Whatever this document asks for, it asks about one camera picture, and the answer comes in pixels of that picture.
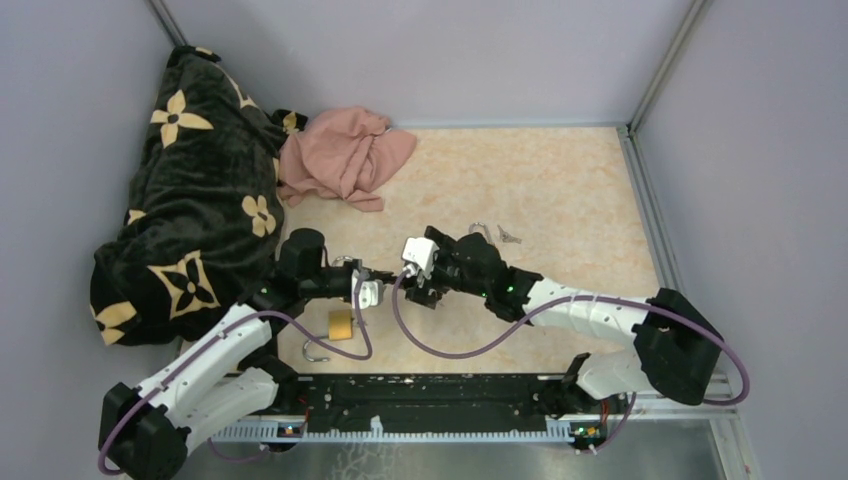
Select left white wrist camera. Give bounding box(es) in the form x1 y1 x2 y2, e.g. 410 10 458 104
356 280 385 309

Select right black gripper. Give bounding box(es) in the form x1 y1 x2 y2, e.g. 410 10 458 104
406 225 490 307

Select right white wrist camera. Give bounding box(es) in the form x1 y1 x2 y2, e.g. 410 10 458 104
401 237 439 279

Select black floral plush blanket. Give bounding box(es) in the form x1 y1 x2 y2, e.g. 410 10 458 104
89 46 306 346

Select upper left brass padlock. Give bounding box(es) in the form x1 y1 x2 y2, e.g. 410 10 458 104
331 256 362 270

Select pink crumpled cloth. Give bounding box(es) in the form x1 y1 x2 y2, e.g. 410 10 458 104
277 106 418 213

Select long-shackle brass padlock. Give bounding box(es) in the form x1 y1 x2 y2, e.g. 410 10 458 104
468 222 494 244

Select aluminium frame rail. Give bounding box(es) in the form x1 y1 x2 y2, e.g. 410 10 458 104
137 373 738 444

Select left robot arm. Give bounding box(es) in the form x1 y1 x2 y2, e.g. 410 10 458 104
97 228 396 479

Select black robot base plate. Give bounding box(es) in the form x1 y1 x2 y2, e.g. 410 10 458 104
263 373 626 434

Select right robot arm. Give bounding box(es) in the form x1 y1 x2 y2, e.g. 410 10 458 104
397 227 723 412

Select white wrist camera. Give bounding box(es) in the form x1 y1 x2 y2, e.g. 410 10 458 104
356 280 385 309
401 237 439 279

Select lower left brass padlock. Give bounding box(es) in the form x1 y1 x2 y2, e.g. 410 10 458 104
302 309 353 363

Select silver keys of brass padlock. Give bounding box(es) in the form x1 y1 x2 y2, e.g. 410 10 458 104
497 225 522 244

